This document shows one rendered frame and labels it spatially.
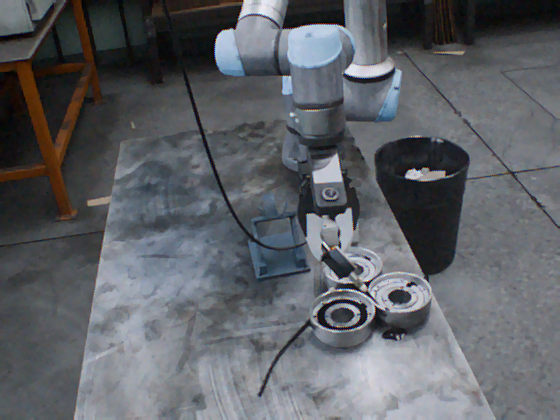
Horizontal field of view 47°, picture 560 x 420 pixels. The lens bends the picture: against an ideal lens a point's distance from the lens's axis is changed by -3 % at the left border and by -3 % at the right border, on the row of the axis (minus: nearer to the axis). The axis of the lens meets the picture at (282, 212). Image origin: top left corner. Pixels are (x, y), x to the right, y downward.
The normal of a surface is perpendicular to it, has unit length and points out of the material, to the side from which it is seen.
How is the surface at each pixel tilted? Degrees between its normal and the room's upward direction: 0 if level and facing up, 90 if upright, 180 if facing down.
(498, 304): 0
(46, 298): 0
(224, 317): 0
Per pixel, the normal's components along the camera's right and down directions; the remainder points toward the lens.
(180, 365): -0.09, -0.84
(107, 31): 0.13, 0.52
